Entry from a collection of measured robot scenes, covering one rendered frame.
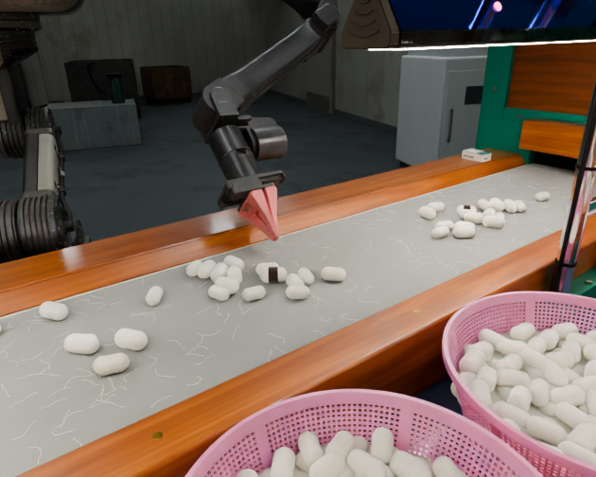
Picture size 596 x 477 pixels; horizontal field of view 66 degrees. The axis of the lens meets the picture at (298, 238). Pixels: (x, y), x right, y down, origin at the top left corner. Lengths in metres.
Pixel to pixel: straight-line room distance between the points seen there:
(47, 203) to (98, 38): 9.28
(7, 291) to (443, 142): 3.30
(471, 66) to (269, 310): 3.26
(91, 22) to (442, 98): 7.76
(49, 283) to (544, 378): 0.61
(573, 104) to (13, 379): 1.21
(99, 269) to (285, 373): 0.36
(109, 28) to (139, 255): 9.53
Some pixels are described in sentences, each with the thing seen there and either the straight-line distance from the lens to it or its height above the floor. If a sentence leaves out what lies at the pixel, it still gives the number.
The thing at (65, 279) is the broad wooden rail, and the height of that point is 0.76.
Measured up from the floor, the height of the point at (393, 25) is 1.06.
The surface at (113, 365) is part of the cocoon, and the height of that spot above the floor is 0.75.
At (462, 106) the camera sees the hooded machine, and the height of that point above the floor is 0.57.
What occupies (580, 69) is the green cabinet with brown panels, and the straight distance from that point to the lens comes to 1.29.
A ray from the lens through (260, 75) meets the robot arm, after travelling 0.89.
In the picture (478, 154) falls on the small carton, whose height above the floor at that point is 0.78.
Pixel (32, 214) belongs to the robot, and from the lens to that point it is 0.95.
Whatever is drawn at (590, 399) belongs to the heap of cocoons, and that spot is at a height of 0.74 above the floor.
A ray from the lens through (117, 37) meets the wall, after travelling 10.18.
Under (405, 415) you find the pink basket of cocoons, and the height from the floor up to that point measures 0.76.
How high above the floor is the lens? 1.05
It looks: 23 degrees down
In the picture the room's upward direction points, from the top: 1 degrees counter-clockwise
